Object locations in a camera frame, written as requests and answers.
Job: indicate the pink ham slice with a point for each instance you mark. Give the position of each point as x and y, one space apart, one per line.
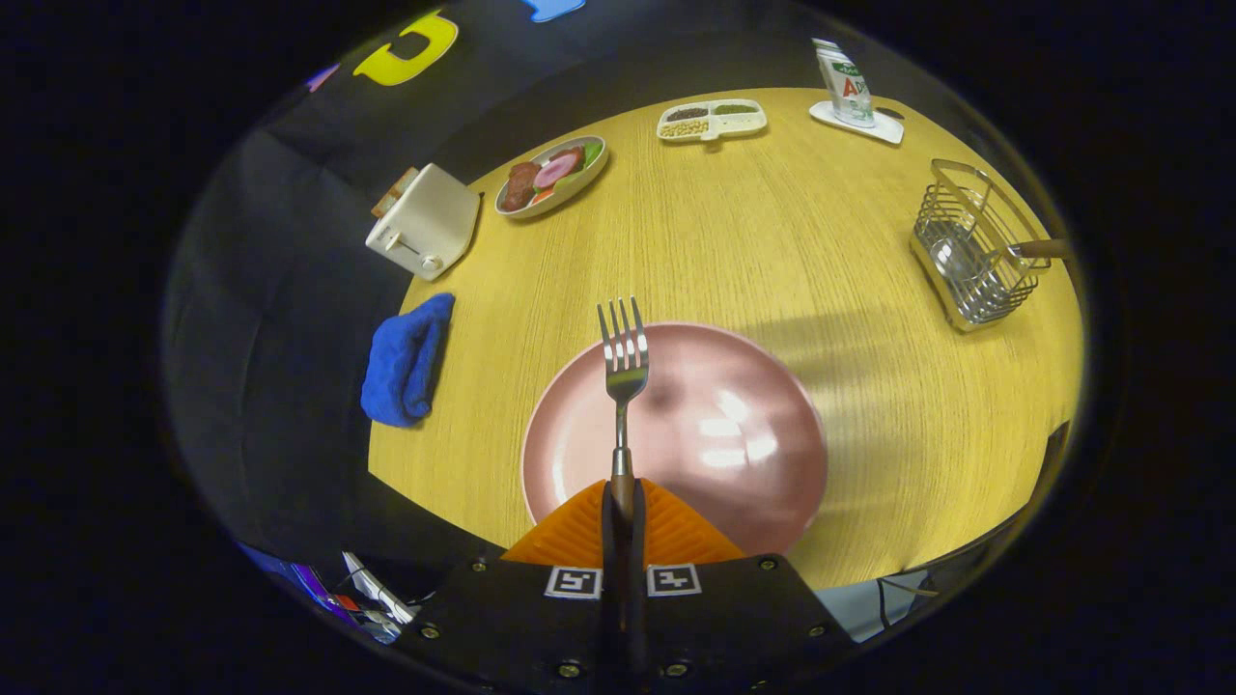
555 172

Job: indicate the toast slice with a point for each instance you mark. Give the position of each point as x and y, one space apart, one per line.
386 200
406 179

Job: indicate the white divided bean dish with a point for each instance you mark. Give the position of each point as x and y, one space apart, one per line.
748 124

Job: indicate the white square coaster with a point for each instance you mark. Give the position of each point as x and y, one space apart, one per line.
874 132

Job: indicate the dark red meat piece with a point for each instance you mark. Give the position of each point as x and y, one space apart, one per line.
572 156

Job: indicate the grey food plate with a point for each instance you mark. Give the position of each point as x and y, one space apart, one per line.
584 188

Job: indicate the black round table cap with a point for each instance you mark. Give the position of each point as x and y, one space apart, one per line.
890 113

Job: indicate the clear plastic bottle green label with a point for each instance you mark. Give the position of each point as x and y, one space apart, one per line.
848 87

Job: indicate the green lettuce leaf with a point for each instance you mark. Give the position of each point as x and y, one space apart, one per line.
592 156

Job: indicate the pink round plate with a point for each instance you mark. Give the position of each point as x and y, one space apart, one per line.
734 463

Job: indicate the blue folded cloth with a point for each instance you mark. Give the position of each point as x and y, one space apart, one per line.
401 362

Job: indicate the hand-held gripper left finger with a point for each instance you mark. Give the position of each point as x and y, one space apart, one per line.
608 618

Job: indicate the black backdrop cloth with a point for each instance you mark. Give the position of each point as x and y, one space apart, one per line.
290 241

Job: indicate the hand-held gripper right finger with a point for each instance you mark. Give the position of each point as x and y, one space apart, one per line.
639 618

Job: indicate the brown steak piece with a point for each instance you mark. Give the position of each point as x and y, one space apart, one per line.
519 186

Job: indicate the white toaster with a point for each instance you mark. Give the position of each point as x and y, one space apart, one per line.
430 227

